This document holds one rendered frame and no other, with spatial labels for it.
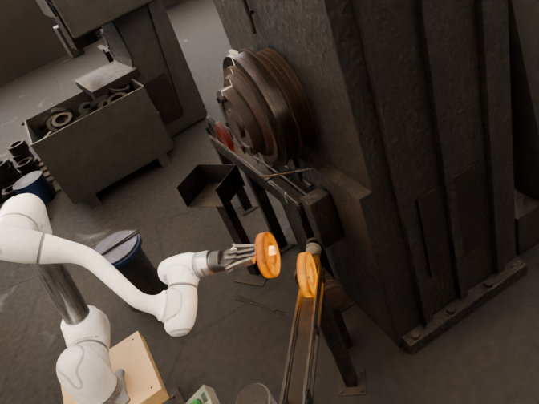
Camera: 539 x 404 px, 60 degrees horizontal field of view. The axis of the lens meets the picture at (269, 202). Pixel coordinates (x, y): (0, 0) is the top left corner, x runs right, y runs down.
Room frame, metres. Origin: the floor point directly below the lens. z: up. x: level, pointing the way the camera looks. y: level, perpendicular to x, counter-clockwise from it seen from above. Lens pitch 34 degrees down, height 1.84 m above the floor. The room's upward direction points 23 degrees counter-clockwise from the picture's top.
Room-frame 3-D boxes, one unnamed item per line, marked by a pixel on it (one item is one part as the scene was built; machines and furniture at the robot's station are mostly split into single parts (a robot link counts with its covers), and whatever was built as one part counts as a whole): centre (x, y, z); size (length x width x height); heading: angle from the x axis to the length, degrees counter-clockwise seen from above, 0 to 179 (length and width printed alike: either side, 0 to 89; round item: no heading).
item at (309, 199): (1.46, -0.18, 0.68); 0.11 x 0.08 x 0.24; 104
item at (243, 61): (1.69, -0.11, 1.11); 0.47 x 0.06 x 0.47; 14
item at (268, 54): (1.71, -0.19, 1.11); 0.47 x 0.10 x 0.47; 14
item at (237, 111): (1.67, -0.01, 1.11); 0.28 x 0.06 x 0.28; 14
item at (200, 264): (1.29, 0.29, 0.83); 0.09 x 0.06 x 0.09; 159
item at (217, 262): (1.27, 0.22, 0.83); 0.09 x 0.08 x 0.07; 69
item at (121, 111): (4.20, 1.20, 0.39); 1.03 x 0.83 x 0.79; 108
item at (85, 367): (1.28, 0.90, 0.59); 0.18 x 0.16 x 0.22; 2
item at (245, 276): (2.10, 0.25, 0.36); 0.26 x 0.20 x 0.72; 49
